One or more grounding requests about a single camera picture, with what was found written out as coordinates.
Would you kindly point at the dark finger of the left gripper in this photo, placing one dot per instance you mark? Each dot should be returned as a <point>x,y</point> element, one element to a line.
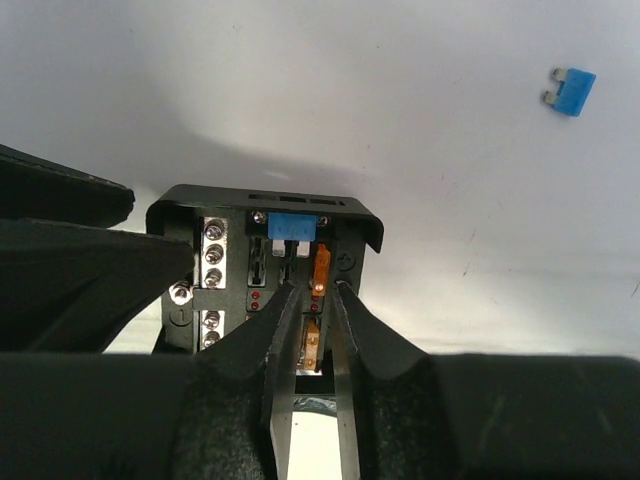
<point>34,188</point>
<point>68,288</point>

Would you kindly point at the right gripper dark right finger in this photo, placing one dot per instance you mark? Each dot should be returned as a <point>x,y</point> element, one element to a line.
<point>381,391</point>

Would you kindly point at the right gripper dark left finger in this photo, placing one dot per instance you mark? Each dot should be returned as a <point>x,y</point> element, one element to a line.
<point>244,395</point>

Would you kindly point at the orange blade fuse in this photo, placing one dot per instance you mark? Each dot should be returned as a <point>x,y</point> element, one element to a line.
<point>321,270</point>
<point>308,358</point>

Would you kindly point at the black fuse box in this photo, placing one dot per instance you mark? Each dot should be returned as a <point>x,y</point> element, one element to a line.
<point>234,273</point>

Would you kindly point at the blue blade fuse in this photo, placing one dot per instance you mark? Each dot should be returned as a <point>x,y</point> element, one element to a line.
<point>573,88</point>
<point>295,230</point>

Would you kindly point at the steel open-end wrench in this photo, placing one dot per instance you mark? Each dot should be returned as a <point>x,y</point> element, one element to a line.
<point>322,405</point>

